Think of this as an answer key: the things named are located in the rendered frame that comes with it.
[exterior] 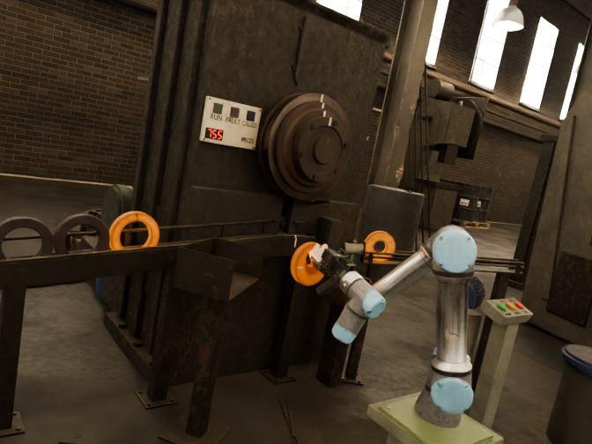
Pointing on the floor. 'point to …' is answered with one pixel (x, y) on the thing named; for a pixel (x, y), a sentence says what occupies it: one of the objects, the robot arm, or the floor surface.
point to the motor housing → (336, 351)
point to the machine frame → (239, 166)
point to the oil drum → (389, 220)
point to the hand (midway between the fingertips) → (311, 252)
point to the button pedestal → (496, 359)
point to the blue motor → (475, 292)
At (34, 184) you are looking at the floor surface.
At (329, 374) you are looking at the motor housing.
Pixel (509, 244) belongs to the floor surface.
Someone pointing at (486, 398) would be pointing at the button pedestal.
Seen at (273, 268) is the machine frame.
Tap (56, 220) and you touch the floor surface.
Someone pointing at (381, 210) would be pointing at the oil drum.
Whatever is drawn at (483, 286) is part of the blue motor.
